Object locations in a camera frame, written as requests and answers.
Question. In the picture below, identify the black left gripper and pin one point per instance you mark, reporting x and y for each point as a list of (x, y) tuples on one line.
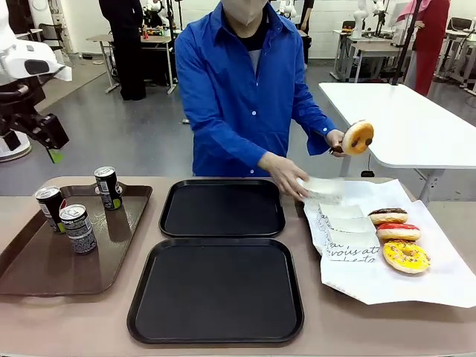
[(44, 130)]

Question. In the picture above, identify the black Pepsi can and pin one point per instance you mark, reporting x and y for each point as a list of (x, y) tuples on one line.
[(108, 187), (50, 208), (78, 230)]

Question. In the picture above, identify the metal serving tongs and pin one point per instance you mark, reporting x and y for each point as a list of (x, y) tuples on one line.
[(336, 150)]

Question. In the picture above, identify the brown sprinkle topped donut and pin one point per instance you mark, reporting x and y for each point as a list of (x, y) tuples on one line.
[(359, 137)]

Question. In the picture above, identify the chocolate glazed donut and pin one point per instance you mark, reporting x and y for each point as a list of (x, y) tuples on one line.
[(388, 215)]

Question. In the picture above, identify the red glazed donut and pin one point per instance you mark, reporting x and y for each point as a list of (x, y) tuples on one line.
[(398, 231)]

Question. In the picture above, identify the yellow glazed sprinkle donut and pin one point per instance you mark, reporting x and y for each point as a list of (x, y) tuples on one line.
[(394, 262)]

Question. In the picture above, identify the person's left forearm blue sleeve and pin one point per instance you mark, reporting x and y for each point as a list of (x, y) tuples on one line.
[(316, 130)]

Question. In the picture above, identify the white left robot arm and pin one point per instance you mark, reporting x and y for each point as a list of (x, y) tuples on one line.
[(22, 56)]

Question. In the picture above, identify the person's right forearm blue sleeve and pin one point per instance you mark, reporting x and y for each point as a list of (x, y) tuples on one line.
[(238, 145)]

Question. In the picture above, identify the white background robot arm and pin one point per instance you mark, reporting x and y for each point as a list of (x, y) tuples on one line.
[(360, 18)]

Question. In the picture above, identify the person's right hand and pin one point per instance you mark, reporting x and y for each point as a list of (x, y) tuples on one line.
[(284, 173)]

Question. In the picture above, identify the person's left hand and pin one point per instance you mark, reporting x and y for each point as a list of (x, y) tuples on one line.
[(334, 139)]

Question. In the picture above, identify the brown plastic tray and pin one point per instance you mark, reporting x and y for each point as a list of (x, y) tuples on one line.
[(44, 267)]

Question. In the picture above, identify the black office chair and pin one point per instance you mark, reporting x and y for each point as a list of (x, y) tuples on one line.
[(52, 35)]

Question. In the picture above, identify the person in black clothes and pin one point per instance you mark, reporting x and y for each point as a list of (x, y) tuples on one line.
[(126, 56)]

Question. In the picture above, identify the grey background work table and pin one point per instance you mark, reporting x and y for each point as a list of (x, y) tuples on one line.
[(156, 39)]

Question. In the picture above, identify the colourful toys on background table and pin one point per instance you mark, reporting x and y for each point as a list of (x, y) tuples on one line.
[(152, 32)]

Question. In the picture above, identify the black square tray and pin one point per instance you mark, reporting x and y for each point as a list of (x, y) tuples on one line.
[(215, 290), (223, 208)]

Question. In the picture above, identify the person's torso in blue shirt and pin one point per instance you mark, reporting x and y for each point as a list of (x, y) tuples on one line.
[(238, 93)]

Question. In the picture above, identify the slim person in dark clothes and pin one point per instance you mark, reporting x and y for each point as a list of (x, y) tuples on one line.
[(306, 22)]

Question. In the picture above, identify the black plug on floor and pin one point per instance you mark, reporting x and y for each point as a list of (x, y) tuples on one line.
[(367, 173)]

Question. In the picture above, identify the stack of paper donut sleeves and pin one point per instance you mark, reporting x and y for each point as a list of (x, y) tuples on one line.
[(386, 189)]

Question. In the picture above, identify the white background work table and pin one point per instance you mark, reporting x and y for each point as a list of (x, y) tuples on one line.
[(372, 46)]

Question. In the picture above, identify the white side table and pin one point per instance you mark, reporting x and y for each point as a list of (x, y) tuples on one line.
[(409, 122)]

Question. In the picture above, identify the black vertical pole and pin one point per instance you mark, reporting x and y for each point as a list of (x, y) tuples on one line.
[(407, 41)]

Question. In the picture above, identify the person in red clothes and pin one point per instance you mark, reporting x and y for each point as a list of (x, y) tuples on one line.
[(431, 44)]

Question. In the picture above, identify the white paper sheet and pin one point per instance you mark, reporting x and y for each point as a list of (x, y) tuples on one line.
[(446, 241)]

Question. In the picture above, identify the background desk with monitor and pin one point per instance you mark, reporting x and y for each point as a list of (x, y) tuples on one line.
[(461, 37)]

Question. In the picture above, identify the white round pedestal base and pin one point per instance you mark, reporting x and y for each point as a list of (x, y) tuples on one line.
[(23, 150)]

